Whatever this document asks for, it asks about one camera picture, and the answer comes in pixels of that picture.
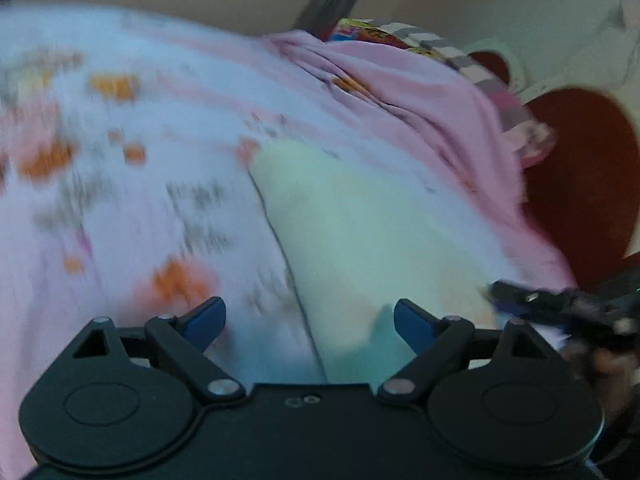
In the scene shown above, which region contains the grey curtain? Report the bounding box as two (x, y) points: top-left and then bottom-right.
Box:
(291, 0), (375, 42)

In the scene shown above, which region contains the pink blanket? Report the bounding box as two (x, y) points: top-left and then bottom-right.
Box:
(260, 29), (579, 292)

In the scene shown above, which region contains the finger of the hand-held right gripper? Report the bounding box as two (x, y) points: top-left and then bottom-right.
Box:
(486, 280), (576, 322)

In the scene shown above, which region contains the red and white headboard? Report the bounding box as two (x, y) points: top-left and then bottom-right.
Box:
(450, 0), (640, 283)

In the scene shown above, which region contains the pink floral bed sheet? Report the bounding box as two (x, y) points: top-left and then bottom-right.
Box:
(0, 2), (576, 480)

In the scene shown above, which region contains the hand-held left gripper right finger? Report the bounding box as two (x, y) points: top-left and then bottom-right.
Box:
(377, 298), (566, 406)

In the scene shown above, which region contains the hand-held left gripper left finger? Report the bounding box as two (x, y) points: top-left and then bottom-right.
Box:
(72, 296), (247, 406)

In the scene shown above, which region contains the cream small garment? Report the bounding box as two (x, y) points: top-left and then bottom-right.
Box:
(249, 139), (501, 387)

